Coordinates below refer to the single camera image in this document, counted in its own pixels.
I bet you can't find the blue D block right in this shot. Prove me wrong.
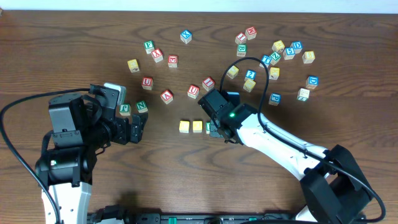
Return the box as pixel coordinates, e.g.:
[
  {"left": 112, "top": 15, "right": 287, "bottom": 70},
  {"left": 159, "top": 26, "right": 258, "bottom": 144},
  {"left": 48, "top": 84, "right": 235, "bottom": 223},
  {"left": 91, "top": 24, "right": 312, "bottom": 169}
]
[{"left": 305, "top": 76, "right": 319, "bottom": 90}]

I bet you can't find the yellow O block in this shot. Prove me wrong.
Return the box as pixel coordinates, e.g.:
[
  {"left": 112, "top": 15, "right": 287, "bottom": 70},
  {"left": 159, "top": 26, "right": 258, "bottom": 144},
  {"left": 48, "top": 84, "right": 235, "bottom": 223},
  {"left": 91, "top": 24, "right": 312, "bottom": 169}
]
[{"left": 192, "top": 121, "right": 203, "bottom": 133}]

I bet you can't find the yellow far block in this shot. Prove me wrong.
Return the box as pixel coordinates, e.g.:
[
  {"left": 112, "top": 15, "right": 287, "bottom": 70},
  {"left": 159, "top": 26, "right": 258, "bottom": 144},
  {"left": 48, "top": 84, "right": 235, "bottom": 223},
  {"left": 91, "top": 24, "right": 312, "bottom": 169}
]
[{"left": 272, "top": 40, "right": 285, "bottom": 53}]

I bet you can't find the green N block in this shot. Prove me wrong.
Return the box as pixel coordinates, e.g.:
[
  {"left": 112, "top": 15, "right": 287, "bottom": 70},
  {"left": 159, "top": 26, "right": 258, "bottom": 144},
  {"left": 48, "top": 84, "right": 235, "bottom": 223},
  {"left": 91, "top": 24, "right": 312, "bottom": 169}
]
[{"left": 136, "top": 100, "right": 148, "bottom": 113}]

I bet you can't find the green J block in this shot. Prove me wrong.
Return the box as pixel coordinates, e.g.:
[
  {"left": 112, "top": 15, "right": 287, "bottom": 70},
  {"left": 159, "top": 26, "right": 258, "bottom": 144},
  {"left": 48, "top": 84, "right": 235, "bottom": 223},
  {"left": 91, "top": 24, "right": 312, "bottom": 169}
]
[{"left": 119, "top": 104, "right": 131, "bottom": 116}]

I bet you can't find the yellow 8 block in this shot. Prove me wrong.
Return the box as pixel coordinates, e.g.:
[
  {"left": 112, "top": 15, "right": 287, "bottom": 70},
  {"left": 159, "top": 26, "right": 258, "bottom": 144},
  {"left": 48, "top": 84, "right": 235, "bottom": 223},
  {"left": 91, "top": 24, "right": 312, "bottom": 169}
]
[{"left": 302, "top": 51, "right": 315, "bottom": 64}]

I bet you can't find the red A block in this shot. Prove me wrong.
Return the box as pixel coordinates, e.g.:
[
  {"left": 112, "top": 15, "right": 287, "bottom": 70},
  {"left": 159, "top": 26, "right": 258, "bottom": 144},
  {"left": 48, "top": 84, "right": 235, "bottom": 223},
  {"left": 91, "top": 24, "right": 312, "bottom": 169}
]
[{"left": 160, "top": 90, "right": 174, "bottom": 105}]

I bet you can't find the red U block right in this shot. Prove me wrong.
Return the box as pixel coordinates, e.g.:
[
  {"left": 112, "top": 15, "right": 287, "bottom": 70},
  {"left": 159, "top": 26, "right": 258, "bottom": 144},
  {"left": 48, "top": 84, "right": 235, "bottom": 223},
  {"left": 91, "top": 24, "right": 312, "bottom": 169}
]
[{"left": 187, "top": 85, "right": 200, "bottom": 99}]

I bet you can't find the yellow S block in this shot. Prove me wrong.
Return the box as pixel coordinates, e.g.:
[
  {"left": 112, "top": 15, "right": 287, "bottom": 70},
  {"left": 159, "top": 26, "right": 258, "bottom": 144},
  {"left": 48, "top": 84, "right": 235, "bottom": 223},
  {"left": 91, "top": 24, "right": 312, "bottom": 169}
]
[{"left": 243, "top": 79, "right": 256, "bottom": 93}]

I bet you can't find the yellow hammer block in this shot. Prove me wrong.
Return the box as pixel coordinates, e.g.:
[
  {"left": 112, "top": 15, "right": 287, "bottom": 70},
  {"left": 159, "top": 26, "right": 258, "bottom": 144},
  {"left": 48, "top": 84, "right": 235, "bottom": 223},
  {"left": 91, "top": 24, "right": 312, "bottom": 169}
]
[{"left": 269, "top": 67, "right": 280, "bottom": 80}]

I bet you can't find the red U block left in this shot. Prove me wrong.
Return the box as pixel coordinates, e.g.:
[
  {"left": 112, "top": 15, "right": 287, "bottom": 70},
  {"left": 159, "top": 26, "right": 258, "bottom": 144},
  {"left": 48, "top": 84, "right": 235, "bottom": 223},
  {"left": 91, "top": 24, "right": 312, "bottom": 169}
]
[{"left": 141, "top": 77, "right": 154, "bottom": 90}]

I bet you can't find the blue P block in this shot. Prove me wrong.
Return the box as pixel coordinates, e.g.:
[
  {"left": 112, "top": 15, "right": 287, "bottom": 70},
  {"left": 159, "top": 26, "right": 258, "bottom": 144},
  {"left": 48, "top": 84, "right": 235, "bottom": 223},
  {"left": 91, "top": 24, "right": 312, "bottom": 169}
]
[{"left": 269, "top": 93, "right": 281, "bottom": 106}]

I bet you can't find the red u block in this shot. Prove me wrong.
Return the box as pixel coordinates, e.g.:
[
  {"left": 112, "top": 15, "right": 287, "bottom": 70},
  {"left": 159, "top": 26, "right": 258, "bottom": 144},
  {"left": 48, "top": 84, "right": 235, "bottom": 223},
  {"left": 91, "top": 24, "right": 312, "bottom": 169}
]
[
  {"left": 141, "top": 77, "right": 154, "bottom": 90},
  {"left": 187, "top": 85, "right": 200, "bottom": 99}
]

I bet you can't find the yellow C block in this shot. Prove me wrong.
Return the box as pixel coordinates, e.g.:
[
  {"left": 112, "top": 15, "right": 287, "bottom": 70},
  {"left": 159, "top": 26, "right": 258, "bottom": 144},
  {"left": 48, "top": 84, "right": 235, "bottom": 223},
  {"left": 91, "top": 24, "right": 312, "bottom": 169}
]
[{"left": 179, "top": 120, "right": 190, "bottom": 133}]

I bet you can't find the red M block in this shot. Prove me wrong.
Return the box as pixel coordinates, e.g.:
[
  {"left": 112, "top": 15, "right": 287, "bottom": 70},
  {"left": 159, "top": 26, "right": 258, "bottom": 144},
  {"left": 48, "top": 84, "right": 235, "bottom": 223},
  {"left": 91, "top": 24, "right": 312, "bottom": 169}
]
[{"left": 245, "top": 26, "right": 257, "bottom": 40}]

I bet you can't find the red i block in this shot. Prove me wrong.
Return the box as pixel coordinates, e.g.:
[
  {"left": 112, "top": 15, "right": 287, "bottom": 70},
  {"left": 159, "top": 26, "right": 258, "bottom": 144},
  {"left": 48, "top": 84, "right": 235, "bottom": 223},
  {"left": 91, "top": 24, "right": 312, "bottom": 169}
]
[
  {"left": 235, "top": 32, "right": 247, "bottom": 45},
  {"left": 202, "top": 77, "right": 215, "bottom": 91}
]

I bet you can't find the green F block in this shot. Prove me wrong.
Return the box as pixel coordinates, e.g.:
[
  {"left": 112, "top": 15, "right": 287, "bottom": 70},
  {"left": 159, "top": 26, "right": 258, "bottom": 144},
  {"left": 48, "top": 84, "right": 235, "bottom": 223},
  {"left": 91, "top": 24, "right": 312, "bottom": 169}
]
[{"left": 144, "top": 40, "right": 155, "bottom": 54}]

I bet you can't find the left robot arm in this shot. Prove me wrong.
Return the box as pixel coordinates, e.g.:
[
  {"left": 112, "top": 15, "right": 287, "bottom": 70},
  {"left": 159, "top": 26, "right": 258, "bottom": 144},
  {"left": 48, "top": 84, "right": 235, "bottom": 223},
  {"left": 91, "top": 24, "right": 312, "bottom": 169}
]
[{"left": 35, "top": 93, "right": 148, "bottom": 223}]

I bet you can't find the green Z block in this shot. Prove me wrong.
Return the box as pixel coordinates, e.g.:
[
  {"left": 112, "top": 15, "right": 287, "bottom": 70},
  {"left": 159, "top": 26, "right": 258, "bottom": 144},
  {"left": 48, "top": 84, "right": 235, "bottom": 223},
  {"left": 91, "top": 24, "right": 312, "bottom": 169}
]
[{"left": 270, "top": 52, "right": 281, "bottom": 65}]

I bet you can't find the blue 5 block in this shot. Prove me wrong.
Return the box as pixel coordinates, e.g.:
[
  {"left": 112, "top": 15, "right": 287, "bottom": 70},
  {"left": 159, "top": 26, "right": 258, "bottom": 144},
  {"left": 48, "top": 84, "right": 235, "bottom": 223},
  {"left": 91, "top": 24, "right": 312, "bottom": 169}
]
[{"left": 283, "top": 47, "right": 295, "bottom": 60}]

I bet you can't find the blue X block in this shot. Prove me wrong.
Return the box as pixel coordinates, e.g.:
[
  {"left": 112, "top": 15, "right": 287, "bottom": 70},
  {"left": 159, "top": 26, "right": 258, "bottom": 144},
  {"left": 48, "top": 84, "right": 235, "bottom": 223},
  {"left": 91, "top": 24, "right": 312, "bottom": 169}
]
[{"left": 180, "top": 30, "right": 192, "bottom": 44}]

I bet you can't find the red Y block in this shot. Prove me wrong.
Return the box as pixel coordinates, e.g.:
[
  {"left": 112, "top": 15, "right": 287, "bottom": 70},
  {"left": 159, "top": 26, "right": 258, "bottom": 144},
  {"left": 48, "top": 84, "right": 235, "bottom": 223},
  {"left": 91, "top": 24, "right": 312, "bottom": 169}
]
[{"left": 150, "top": 49, "right": 164, "bottom": 63}]

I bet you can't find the yellow pineapple block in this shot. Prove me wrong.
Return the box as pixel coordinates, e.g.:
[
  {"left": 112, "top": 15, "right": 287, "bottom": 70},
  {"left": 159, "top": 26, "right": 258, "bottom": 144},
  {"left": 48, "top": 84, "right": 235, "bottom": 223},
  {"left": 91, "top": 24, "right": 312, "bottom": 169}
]
[{"left": 226, "top": 65, "right": 239, "bottom": 79}]

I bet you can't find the blue D block far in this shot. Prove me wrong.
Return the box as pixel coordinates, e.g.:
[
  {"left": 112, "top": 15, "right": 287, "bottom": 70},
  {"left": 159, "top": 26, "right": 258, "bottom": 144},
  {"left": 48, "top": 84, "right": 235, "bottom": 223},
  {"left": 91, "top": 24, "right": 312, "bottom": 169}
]
[{"left": 290, "top": 41, "right": 303, "bottom": 54}]

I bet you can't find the red E block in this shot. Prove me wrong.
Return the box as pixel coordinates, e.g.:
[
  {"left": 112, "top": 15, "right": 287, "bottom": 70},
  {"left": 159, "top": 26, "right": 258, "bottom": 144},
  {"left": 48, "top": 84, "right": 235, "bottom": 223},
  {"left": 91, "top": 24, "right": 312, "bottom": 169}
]
[{"left": 168, "top": 55, "right": 178, "bottom": 68}]

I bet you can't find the red I block far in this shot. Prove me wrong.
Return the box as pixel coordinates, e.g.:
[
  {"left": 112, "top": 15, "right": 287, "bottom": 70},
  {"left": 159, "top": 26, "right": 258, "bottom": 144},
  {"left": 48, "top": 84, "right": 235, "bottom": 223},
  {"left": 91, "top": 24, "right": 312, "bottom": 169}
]
[{"left": 235, "top": 32, "right": 247, "bottom": 45}]

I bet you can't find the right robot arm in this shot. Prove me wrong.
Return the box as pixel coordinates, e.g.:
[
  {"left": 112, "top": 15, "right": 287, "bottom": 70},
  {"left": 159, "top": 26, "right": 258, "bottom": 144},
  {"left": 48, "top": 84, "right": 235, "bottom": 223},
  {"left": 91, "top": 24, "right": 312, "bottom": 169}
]
[{"left": 198, "top": 90, "right": 373, "bottom": 223}]

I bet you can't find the blue d block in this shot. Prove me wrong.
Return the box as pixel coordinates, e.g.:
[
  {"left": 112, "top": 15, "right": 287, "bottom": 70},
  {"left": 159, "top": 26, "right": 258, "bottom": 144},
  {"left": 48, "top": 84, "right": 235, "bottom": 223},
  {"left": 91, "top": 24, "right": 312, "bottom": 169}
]
[
  {"left": 305, "top": 76, "right": 319, "bottom": 90},
  {"left": 290, "top": 41, "right": 303, "bottom": 54}
]

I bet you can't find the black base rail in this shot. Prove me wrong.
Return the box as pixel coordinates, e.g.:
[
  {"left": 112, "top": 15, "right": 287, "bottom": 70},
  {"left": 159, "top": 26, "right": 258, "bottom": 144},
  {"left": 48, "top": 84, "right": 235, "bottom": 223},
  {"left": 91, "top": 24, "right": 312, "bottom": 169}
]
[{"left": 86, "top": 205, "right": 316, "bottom": 224}]

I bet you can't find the blue 2 block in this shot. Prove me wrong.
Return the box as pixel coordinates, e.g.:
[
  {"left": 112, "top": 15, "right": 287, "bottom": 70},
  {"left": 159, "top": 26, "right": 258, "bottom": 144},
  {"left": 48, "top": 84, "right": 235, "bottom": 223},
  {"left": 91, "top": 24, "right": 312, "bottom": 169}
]
[{"left": 244, "top": 70, "right": 257, "bottom": 82}]

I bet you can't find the green B block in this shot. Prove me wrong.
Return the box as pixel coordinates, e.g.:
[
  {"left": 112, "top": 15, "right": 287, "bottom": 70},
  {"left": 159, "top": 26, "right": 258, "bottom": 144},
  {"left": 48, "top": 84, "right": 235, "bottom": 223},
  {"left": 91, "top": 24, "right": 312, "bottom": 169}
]
[{"left": 236, "top": 44, "right": 248, "bottom": 57}]

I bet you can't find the blue T block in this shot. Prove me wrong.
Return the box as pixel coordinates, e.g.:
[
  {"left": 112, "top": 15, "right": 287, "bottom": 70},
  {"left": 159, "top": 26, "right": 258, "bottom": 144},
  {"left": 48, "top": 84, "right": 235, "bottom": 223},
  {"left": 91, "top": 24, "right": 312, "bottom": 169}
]
[{"left": 259, "top": 55, "right": 271, "bottom": 68}]

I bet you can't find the yellow acorn block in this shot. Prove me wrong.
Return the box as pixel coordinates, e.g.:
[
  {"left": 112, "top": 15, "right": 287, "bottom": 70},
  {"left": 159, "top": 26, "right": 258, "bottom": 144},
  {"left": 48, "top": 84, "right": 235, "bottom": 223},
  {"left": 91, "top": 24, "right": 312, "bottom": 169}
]
[{"left": 127, "top": 59, "right": 139, "bottom": 73}]

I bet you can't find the green R block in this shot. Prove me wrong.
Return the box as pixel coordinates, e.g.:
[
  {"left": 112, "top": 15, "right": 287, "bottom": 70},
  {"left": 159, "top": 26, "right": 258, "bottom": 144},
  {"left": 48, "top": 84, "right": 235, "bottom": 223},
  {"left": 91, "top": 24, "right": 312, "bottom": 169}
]
[{"left": 206, "top": 122, "right": 211, "bottom": 134}]

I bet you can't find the green 7 block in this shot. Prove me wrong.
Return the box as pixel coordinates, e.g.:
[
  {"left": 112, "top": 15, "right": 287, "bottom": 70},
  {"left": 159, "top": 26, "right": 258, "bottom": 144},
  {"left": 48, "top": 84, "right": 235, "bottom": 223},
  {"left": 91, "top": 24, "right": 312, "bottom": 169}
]
[{"left": 297, "top": 88, "right": 310, "bottom": 101}]

